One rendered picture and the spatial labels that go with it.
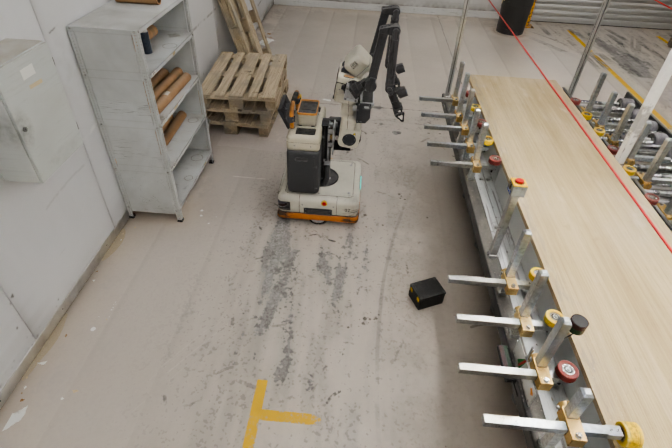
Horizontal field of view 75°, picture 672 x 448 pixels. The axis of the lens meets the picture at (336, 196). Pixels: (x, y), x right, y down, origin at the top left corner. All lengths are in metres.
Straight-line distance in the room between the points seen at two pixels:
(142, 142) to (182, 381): 1.66
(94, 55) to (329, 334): 2.32
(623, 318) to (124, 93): 3.10
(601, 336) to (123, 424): 2.40
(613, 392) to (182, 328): 2.35
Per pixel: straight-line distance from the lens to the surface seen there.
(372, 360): 2.90
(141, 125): 3.39
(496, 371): 1.99
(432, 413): 2.81
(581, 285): 2.41
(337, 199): 3.50
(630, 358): 2.24
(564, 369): 2.06
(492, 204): 3.15
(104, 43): 3.21
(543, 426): 1.82
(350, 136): 3.36
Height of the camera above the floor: 2.47
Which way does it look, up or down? 39 degrees down
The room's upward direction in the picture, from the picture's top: 3 degrees clockwise
